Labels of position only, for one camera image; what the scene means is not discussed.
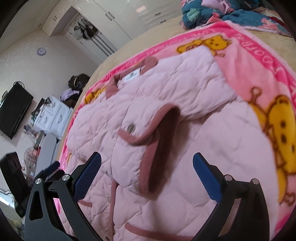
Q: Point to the black bag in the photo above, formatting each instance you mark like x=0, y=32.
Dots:
x=78, y=82

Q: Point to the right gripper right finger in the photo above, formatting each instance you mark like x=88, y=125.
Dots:
x=241, y=210

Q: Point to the teal flamingo quilt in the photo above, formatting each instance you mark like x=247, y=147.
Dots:
x=251, y=15

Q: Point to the round wall clock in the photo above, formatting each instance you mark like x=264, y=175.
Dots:
x=41, y=51

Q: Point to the hanging bags on door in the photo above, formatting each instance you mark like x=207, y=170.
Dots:
x=83, y=29

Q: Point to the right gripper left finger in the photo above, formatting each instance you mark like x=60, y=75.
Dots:
x=42, y=221

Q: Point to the grey chair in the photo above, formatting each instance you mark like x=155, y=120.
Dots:
x=48, y=153

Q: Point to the white wardrobe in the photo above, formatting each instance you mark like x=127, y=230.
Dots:
x=122, y=21

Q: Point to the black speaker box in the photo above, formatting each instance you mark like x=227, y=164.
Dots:
x=13, y=175

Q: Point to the black wall television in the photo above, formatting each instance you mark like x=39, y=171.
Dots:
x=13, y=109

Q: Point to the pink quilted jacket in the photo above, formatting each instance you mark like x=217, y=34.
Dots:
x=147, y=131

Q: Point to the lilac clothes pile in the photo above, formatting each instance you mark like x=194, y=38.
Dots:
x=68, y=93

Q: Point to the pink cartoon fleece blanket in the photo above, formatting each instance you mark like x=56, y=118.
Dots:
x=148, y=109

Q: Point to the white drawer cabinet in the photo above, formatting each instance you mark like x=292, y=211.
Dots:
x=53, y=117

